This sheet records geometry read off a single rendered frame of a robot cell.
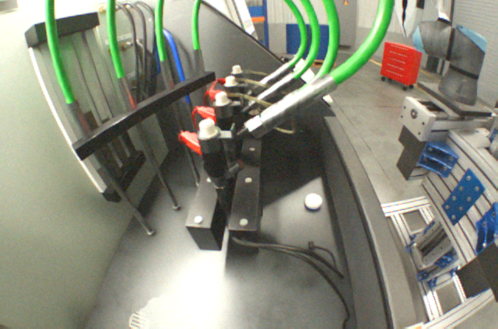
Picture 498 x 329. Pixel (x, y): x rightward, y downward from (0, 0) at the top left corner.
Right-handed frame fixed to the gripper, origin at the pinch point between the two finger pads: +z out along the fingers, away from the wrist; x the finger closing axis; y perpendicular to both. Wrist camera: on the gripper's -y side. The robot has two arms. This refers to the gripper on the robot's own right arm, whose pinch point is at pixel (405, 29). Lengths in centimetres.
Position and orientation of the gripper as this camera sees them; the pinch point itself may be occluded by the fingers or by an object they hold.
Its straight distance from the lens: 37.1
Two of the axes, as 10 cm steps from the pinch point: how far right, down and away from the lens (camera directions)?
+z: 0.8, 8.1, 5.8
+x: 0.8, -5.8, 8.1
